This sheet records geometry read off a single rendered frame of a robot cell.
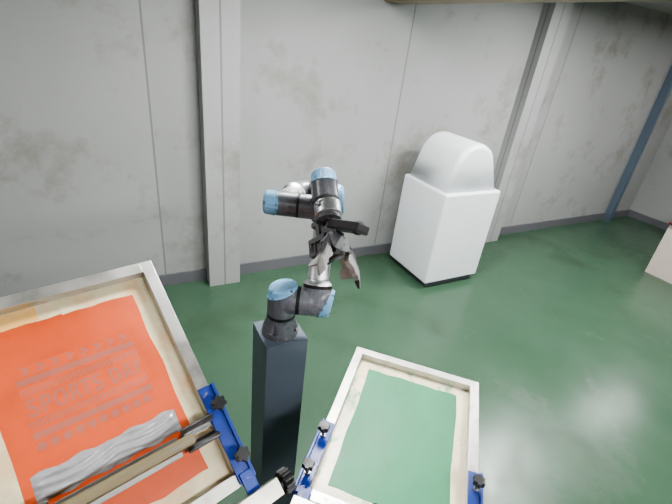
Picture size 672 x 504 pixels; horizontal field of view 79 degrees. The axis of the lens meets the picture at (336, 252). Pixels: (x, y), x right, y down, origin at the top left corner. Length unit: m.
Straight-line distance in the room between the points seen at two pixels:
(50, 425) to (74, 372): 0.15
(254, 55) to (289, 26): 0.39
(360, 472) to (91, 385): 0.93
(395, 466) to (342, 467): 0.20
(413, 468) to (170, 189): 3.05
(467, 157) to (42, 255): 3.84
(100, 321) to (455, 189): 3.46
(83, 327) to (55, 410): 0.24
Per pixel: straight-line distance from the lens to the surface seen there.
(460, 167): 4.18
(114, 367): 1.44
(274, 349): 1.70
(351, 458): 1.69
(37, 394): 1.43
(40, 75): 3.72
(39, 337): 1.48
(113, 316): 1.50
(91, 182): 3.88
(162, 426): 1.40
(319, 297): 1.60
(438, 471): 1.74
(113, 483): 1.27
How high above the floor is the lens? 2.31
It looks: 27 degrees down
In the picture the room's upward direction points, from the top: 7 degrees clockwise
